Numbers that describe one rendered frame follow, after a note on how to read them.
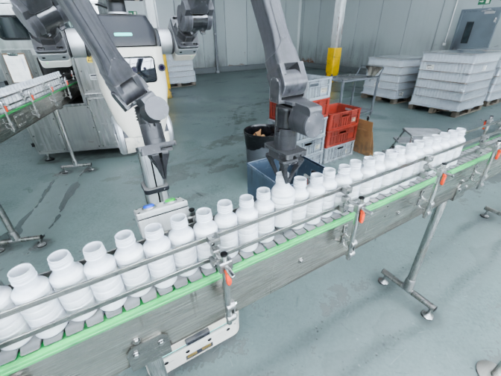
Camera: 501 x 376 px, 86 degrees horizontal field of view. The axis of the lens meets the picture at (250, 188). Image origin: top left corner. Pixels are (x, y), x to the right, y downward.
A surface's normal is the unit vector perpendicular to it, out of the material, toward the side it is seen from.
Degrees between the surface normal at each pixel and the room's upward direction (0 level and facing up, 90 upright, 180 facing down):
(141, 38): 90
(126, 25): 90
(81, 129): 90
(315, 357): 0
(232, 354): 0
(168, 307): 90
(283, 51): 61
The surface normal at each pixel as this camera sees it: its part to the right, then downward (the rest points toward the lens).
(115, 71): 0.75, 0.43
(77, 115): 0.22, 0.48
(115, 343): 0.51, 0.42
